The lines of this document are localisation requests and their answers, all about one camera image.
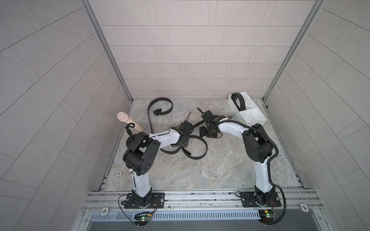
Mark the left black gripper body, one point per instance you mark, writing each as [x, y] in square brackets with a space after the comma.
[185, 142]

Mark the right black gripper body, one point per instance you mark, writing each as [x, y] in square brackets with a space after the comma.
[207, 131]

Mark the black belt with silver buckle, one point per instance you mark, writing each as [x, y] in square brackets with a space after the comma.
[197, 147]

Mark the long black belt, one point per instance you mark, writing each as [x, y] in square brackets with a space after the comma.
[238, 101]

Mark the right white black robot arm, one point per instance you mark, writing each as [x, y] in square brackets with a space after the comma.
[258, 147]

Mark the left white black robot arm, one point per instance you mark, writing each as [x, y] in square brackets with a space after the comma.
[142, 151]

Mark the white compartment storage box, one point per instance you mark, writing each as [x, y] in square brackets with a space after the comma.
[251, 115]

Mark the black stand with beige roll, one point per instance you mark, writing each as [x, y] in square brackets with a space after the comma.
[130, 124]

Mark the floor white round sticker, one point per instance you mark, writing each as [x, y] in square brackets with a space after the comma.
[119, 173]

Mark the left green circuit board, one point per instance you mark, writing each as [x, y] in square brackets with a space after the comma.
[142, 219]

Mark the green circuit board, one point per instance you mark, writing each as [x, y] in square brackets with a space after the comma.
[266, 216]
[142, 219]

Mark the right green circuit board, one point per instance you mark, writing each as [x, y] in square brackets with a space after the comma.
[266, 216]

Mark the left white round sticker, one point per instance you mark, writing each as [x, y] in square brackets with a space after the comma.
[104, 211]

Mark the right white round sticker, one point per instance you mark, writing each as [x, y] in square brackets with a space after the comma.
[304, 207]

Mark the aluminium front rail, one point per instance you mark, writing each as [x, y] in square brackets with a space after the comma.
[291, 198]

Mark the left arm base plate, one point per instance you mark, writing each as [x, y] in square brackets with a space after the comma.
[152, 200]

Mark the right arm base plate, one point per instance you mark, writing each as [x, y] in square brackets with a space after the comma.
[259, 199]

